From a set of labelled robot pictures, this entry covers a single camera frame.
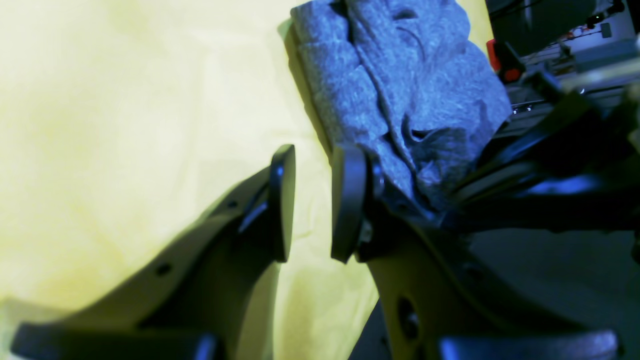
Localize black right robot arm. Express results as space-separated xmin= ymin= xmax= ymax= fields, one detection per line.
xmin=331 ymin=72 xmax=639 ymax=360

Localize yellow table cloth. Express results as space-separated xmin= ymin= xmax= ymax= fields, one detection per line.
xmin=1 ymin=0 xmax=377 ymax=360

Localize red clamp right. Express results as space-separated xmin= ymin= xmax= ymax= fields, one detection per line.
xmin=486 ymin=39 xmax=526 ymax=84

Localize grey long sleeve shirt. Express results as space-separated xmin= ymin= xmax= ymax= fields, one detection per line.
xmin=290 ymin=0 xmax=511 ymax=214

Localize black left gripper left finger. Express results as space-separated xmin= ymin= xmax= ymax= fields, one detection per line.
xmin=10 ymin=145 xmax=297 ymax=360

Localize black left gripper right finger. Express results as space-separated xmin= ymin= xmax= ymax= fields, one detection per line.
xmin=331 ymin=144 xmax=621 ymax=360

